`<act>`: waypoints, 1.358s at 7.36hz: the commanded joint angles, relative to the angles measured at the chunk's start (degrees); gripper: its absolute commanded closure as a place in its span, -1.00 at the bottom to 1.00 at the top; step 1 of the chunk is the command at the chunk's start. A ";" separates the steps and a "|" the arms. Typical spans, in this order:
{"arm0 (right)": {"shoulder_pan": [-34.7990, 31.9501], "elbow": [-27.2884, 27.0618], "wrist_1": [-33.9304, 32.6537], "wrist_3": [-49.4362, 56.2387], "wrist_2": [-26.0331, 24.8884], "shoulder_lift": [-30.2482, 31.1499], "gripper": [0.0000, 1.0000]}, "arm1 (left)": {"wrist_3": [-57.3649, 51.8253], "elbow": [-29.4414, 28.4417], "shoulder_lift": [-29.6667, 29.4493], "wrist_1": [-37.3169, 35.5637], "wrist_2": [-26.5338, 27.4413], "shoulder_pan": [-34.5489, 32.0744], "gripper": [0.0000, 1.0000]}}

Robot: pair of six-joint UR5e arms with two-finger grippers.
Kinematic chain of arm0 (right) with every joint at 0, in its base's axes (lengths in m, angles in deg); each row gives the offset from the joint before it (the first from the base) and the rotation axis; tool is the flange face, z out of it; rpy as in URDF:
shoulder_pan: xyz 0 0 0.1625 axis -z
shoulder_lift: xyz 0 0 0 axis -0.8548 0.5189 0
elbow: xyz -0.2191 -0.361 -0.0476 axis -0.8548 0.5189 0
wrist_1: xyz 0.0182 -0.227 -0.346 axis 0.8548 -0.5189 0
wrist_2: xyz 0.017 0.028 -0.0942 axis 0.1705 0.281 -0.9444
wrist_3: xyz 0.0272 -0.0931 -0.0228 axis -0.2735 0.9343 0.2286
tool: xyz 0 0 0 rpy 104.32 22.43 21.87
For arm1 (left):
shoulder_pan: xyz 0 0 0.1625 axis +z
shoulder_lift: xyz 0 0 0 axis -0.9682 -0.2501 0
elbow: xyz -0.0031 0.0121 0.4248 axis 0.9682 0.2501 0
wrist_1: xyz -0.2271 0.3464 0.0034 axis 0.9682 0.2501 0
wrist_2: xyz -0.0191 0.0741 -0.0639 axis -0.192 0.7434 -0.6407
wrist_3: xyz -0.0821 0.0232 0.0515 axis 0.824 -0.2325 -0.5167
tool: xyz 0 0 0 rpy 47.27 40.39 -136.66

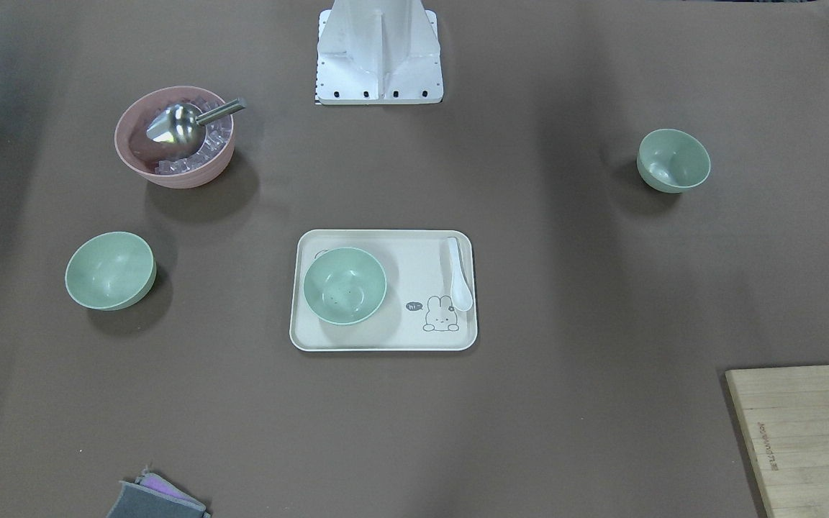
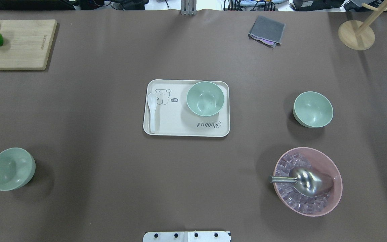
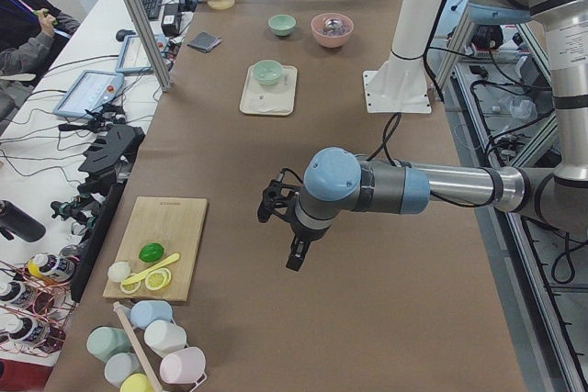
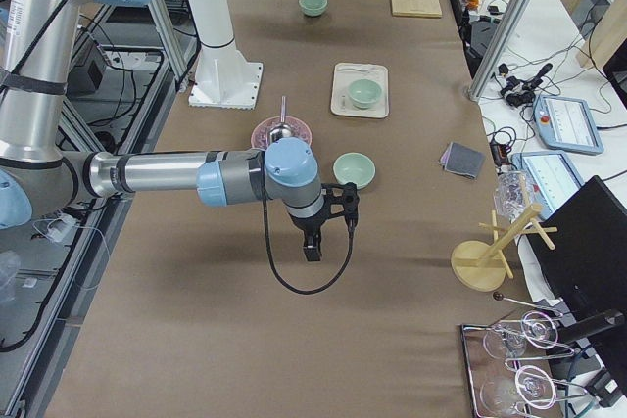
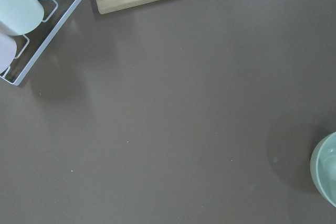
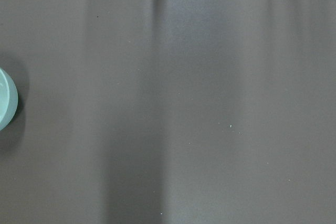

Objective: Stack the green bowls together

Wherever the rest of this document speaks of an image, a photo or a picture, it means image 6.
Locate green bowl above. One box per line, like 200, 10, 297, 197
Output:
1, 68, 18, 130

